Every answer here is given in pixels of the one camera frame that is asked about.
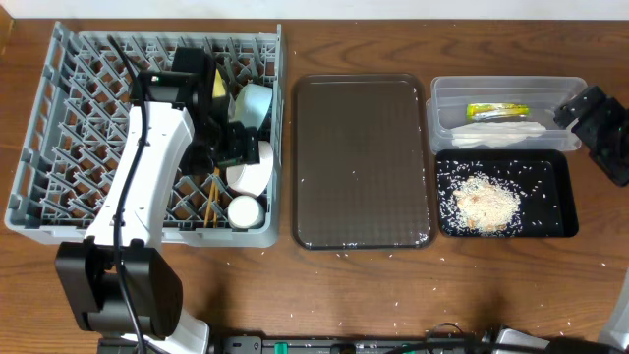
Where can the light blue bowl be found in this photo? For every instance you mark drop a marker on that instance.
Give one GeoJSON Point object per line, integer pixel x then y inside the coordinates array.
{"type": "Point", "coordinates": [252, 105]}

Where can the black waste tray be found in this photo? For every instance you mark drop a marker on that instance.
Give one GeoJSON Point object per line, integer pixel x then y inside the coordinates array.
{"type": "Point", "coordinates": [552, 211]}

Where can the white pink shallow bowl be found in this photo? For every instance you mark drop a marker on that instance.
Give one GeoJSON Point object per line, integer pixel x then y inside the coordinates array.
{"type": "Point", "coordinates": [252, 179]}

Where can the pile of rice scraps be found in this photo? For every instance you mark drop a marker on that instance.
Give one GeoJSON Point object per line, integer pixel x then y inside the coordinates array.
{"type": "Point", "coordinates": [484, 198]}

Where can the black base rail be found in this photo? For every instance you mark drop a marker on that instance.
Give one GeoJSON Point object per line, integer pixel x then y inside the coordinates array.
{"type": "Point", "coordinates": [257, 345]}

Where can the brown serving tray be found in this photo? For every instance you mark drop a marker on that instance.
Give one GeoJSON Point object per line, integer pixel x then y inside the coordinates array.
{"type": "Point", "coordinates": [361, 164]}

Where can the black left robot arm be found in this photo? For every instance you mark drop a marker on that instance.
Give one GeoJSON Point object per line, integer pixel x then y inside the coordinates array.
{"type": "Point", "coordinates": [116, 280]}

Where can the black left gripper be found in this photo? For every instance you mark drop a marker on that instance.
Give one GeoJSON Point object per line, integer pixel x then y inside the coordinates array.
{"type": "Point", "coordinates": [244, 151]}

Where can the white crumpled napkin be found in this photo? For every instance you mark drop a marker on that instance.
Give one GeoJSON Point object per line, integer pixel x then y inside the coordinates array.
{"type": "Point", "coordinates": [495, 134]}

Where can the clear plastic waste bin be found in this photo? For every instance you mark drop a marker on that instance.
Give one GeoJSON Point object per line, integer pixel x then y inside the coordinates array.
{"type": "Point", "coordinates": [450, 96]}

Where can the yellow round plate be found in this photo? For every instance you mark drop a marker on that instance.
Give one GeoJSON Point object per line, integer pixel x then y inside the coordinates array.
{"type": "Point", "coordinates": [220, 96]}

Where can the grey plastic dish rack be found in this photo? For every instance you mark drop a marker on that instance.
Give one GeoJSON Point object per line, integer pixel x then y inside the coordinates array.
{"type": "Point", "coordinates": [79, 123]}

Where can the small white cup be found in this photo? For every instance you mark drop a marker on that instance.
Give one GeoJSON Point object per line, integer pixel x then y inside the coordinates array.
{"type": "Point", "coordinates": [245, 212]}

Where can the green yellow snack wrapper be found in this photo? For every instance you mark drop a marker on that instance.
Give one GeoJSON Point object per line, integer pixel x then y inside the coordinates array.
{"type": "Point", "coordinates": [477, 112]}

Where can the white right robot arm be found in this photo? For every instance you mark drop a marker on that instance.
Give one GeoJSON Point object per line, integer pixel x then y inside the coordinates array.
{"type": "Point", "coordinates": [601, 124]}

